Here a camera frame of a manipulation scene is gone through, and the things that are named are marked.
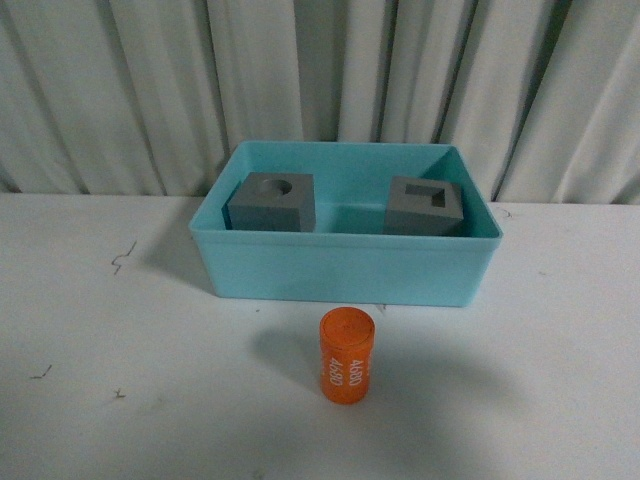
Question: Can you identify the gray block with round hole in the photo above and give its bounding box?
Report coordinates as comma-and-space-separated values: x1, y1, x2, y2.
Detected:
227, 172, 316, 232

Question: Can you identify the gray block with square hole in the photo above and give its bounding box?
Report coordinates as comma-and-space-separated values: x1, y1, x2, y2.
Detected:
383, 176, 464, 236

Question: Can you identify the blue plastic box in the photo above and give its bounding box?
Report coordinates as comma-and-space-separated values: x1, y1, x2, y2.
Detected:
189, 141, 502, 307

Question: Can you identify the orange cylinder part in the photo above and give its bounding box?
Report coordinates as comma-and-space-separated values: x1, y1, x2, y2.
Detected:
319, 307, 375, 405

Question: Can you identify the white pleated curtain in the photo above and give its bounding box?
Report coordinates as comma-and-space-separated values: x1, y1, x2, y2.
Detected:
1, 1, 639, 204

